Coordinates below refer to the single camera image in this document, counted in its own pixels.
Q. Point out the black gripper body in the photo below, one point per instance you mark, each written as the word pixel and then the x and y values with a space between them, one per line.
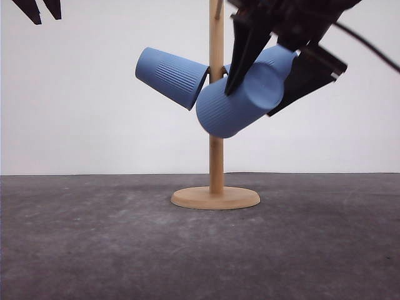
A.
pixel 296 23

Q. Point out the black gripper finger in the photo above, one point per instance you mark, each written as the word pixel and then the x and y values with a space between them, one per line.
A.
pixel 249 40
pixel 55 7
pixel 311 70
pixel 30 9

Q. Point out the blue ribbed cup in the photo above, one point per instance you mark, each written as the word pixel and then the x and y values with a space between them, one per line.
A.
pixel 278 54
pixel 177 78
pixel 259 88

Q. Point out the wooden mug tree stand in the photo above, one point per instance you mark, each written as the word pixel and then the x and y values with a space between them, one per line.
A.
pixel 216 196

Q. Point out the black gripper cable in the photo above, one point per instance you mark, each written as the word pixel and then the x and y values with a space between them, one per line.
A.
pixel 370 46

